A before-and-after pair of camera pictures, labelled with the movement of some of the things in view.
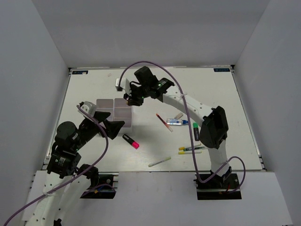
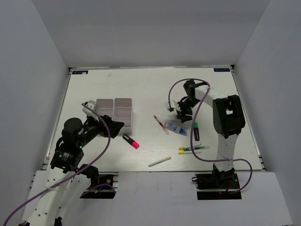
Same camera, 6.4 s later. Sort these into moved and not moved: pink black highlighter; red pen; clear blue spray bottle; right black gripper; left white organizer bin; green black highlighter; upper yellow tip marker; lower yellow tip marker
Moved: clear blue spray bottle; red pen; right black gripper
Not moved: green black highlighter; left white organizer bin; pink black highlighter; upper yellow tip marker; lower yellow tip marker
